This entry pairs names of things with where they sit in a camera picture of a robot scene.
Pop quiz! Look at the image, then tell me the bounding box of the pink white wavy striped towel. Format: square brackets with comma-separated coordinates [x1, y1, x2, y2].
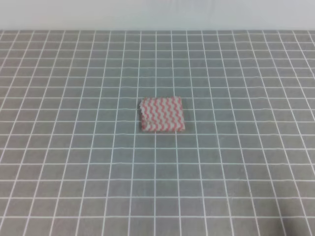
[139, 96, 186, 132]

